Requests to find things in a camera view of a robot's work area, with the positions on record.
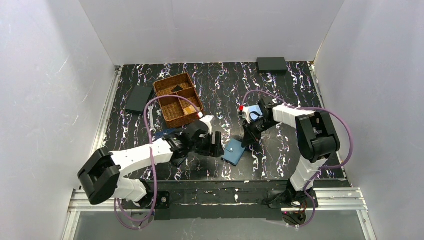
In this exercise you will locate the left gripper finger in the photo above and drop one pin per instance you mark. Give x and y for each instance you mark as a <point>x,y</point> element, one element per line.
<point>207,146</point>
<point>218,147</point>

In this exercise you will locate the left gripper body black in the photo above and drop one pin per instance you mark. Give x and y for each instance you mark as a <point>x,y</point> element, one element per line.
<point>214,144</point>

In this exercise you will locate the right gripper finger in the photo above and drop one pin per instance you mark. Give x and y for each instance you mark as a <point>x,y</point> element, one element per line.
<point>248,138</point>
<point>256,135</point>

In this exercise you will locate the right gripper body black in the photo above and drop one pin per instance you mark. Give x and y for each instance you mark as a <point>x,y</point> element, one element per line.
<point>251,134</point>

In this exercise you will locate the blue card holder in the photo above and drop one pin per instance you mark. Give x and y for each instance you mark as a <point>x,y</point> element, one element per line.
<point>233,152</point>

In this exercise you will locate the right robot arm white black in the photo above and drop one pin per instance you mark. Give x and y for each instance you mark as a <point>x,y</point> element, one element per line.
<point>317,140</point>

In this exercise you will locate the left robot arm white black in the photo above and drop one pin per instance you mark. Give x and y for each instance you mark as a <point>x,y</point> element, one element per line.
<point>104,175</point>

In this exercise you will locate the teal open card holder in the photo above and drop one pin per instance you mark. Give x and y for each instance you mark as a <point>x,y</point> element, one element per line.
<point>252,113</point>

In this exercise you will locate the black card in basket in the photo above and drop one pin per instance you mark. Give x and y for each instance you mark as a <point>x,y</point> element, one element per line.
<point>177,89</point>

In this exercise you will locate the dark blue pouch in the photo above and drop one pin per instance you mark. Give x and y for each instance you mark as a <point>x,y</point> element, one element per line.
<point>163,133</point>

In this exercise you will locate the brown wicker divided basket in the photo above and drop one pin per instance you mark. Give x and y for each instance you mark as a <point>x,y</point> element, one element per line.
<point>173,103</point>

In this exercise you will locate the tan item in basket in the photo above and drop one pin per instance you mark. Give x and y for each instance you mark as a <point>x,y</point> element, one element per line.
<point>189,110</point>

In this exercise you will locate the silver wrench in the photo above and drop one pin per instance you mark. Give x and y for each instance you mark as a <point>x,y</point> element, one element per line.
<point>151,119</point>

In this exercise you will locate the black box left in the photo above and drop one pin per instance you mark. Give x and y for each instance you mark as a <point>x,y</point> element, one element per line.
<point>138,99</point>

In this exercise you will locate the black box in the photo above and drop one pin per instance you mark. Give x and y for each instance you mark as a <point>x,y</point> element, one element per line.
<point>138,99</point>
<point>274,65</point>

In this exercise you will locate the black box back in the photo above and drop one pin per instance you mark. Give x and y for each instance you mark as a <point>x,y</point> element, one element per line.
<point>274,65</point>

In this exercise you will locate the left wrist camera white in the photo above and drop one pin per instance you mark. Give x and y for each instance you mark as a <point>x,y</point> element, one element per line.
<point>208,120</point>

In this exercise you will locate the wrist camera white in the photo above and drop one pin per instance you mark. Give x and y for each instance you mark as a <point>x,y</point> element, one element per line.
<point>208,120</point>
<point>248,113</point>

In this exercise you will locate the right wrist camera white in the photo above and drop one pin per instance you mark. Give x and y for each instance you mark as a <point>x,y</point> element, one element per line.
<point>248,113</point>

